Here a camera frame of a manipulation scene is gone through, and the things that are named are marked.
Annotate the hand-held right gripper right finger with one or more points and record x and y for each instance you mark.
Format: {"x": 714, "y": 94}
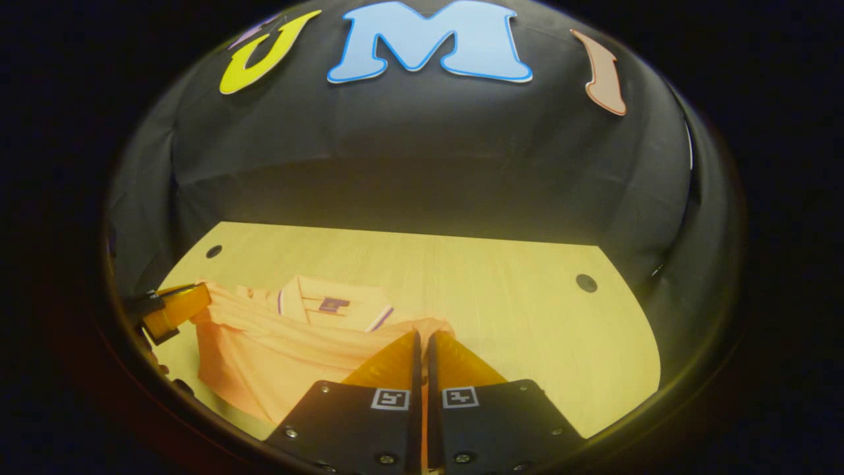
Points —
{"x": 488, "y": 429}

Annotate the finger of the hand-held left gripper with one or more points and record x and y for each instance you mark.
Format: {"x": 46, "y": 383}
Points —
{"x": 178, "y": 310}

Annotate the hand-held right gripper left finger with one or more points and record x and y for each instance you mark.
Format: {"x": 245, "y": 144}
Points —
{"x": 369, "y": 429}

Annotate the orange T-shirt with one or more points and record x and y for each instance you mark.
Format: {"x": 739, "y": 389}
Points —
{"x": 264, "y": 356}

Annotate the black backdrop cloth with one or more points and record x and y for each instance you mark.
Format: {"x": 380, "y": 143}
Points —
{"x": 422, "y": 145}

